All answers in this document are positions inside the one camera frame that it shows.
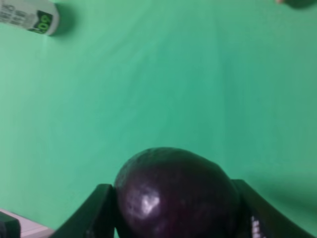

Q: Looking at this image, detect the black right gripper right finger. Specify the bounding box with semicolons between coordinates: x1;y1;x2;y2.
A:
233;179;313;238

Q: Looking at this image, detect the purple eggplant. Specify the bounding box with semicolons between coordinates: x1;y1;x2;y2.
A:
114;147;241;238

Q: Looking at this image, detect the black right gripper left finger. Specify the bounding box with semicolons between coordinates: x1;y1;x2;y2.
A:
51;184;115;238

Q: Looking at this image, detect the white milk bottle green label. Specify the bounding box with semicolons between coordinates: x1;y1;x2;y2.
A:
0;0;60;35

